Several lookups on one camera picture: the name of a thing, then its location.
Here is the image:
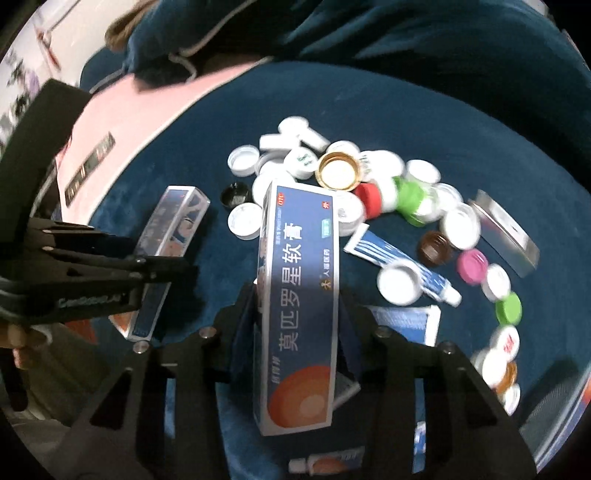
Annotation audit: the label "blue white striped box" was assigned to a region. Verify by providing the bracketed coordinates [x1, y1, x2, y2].
[367, 305, 442, 347]

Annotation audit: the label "brown furry cloth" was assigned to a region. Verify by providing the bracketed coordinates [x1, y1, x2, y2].
[105, 0, 158, 47]

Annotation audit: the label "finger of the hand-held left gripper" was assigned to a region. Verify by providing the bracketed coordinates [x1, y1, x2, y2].
[28, 220, 197, 289]

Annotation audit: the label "silver foil box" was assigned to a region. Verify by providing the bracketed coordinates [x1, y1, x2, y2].
[467, 189, 541, 278]

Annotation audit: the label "person's left hand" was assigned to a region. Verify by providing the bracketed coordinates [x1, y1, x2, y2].
[0, 322, 48, 370]

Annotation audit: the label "blue ointment box orange circle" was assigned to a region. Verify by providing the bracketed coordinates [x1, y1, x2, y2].
[109, 185, 211, 342]
[252, 179, 341, 437]

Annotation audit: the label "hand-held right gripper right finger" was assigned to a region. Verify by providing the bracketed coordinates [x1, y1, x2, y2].
[339, 288, 536, 480]

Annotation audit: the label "pink cloth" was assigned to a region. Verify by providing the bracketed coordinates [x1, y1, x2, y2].
[54, 58, 275, 224]

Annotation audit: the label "small blue orange ointment box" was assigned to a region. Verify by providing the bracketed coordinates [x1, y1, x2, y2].
[288, 445, 366, 476]

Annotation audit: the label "scattered bottle caps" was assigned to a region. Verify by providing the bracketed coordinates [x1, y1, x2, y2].
[221, 116, 523, 416]

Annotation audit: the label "blue white ointment tube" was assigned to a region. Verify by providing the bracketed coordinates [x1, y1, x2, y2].
[344, 226, 462, 308]

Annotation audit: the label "dark blue crumpled blanket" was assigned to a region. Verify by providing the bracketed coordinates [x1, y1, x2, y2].
[106, 0, 591, 95]

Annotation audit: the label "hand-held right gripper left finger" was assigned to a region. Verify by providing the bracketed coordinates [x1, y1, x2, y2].
[55, 281, 259, 480]

